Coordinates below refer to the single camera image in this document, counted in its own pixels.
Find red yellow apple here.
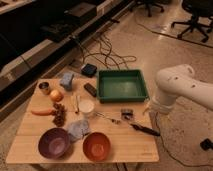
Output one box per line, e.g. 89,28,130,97
50,89,63,102

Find black handled brush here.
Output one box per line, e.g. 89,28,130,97
120,108,161,137

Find brown grape bunch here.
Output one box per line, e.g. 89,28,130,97
53,103,66,127

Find orange bowl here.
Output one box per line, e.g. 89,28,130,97
83,132,111,162

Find office chair left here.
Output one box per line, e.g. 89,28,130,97
130,0,164,17

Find office chair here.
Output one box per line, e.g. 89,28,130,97
171,0,213,43
130,0,164,17

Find purple bowl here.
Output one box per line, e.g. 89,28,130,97
38,128,70,159

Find black power box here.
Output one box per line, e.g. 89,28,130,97
81,63,97,77

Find black floor cables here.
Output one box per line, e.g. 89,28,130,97
69,31,138,71

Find green plastic tray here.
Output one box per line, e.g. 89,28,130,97
97,69,149,103

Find office chair right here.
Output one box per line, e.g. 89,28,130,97
171,0,213,43

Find orange pepper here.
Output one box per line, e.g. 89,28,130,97
31,109,54,116

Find white cup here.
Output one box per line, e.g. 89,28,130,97
79,99,94,117

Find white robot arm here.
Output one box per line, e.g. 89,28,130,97
149,64,213,114

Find black floor adapter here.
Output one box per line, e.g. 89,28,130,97
200,138,213,151

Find blue crumpled cloth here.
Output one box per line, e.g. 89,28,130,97
67,120,90,142

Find metal can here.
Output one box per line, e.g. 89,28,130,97
39,82,50,95

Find blue sponge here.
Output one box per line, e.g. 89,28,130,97
60,73,74,91

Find metal fork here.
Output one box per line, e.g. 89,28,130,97
95,112,121,124

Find wooden folding table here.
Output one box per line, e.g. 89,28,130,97
6,78,159,164

